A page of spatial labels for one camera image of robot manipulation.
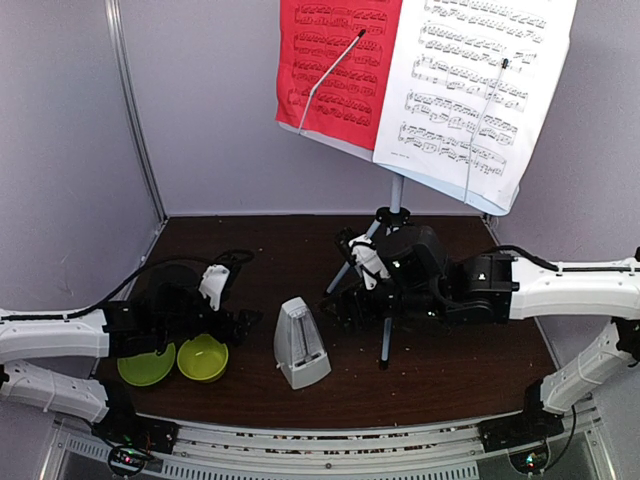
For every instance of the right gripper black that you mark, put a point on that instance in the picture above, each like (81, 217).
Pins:
(366, 319)

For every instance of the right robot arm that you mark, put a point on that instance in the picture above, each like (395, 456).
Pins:
(409, 274)

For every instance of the aluminium front rail frame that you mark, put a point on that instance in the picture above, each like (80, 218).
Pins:
(445, 450)

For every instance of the yellow-green bowl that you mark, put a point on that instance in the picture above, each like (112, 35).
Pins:
(203, 359)

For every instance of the white sheet music page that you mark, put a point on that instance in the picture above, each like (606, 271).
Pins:
(468, 91)

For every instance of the aluminium corner post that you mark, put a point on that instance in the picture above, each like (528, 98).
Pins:
(118, 41)
(491, 221)

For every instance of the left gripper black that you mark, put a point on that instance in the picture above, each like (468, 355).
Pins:
(239, 330)

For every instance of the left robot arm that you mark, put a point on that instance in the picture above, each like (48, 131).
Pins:
(177, 304)

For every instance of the red sheet music page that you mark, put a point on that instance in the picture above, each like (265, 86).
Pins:
(334, 64)

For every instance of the left aluminium corner post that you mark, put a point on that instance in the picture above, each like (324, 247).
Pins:
(118, 41)

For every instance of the right aluminium corner post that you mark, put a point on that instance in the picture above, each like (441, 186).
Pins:
(491, 221)

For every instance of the green plate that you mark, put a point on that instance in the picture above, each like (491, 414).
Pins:
(147, 369)

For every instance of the white perforated music stand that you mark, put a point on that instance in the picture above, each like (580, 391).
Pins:
(391, 218)

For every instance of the grey metronome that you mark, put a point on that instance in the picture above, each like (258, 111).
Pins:
(299, 351)

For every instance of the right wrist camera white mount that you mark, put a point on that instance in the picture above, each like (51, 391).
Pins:
(360, 252)

